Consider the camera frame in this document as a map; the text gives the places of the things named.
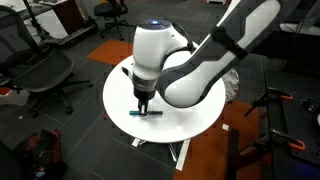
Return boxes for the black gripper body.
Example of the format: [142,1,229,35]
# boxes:
[132,74,158,103]

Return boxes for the teal capped marker pen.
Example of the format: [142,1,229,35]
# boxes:
[129,110,164,117]

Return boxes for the white metal table base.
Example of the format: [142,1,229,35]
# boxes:
[131,137,192,172]

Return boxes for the white plastic bag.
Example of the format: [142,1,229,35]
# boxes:
[222,68,240,104]

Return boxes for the black padded office chair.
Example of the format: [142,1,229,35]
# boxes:
[93,0,139,42]

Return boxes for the red and black backpack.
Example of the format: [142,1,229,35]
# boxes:
[13,129,66,180]

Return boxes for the black mesh office chair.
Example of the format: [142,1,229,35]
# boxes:
[0,4,94,118]

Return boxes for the brown wooden cabinet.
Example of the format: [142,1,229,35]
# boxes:
[53,0,85,34]

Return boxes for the black workbench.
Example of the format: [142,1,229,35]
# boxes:
[264,69,320,180]

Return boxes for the black office desk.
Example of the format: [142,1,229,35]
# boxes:
[246,13,320,79]

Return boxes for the white paper sheet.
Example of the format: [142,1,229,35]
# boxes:
[281,22,317,36]

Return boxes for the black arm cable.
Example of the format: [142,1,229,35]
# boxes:
[171,21,198,54]

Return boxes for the black desk leg frame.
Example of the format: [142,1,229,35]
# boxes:
[22,0,99,48]

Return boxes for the orange handled bar clamp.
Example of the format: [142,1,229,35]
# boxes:
[243,87,294,118]
[249,129,307,156]

